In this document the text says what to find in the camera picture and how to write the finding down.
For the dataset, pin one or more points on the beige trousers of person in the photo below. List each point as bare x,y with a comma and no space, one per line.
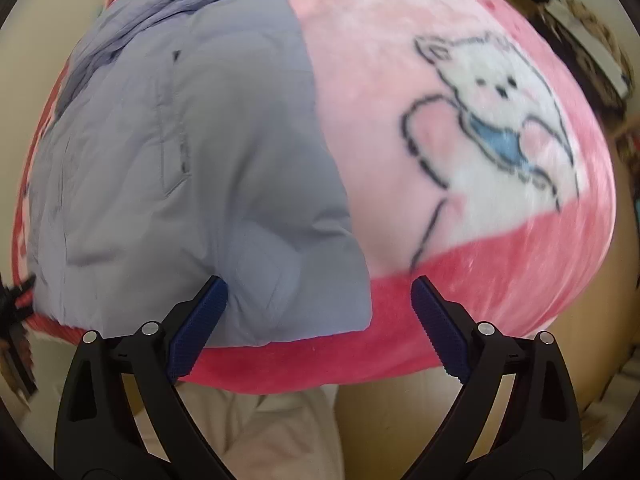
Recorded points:
278,436

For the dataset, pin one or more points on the dark clothes pile on floor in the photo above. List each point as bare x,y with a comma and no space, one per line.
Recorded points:
589,49

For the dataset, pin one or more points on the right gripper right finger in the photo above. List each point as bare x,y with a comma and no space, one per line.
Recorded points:
515,416

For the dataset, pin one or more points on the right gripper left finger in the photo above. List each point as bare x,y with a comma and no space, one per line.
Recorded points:
121,416

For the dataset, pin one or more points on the lavender puffer jacket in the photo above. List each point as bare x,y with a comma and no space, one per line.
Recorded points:
185,144

